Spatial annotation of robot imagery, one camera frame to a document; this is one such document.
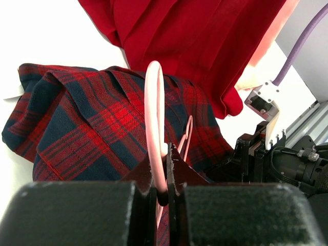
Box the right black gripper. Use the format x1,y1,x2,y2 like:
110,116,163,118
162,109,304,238
207,121,286,183

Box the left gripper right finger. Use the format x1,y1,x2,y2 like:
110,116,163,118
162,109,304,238
166,143,327,245

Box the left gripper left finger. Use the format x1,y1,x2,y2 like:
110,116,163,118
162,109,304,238
1,159,154,245

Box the red navy plaid skirt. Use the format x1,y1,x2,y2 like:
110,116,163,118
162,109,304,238
2,64,232,245

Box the pink wire hanger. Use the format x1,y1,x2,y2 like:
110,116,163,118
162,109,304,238
143,60,193,226

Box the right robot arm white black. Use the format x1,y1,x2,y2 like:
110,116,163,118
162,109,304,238
205,121,327,197

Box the pink garment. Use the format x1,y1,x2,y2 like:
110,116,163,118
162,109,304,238
235,0,299,91

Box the red dress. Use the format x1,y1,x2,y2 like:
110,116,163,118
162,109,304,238
80,1,284,119

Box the metal clothes rack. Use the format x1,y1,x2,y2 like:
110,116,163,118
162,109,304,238
1,83,24,99

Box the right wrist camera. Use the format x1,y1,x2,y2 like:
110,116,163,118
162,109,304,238
244,81,287,150

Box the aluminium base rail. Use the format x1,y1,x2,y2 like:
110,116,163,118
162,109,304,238
285,101,327,148

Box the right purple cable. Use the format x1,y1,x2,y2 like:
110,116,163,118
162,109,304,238
273,2,328,87

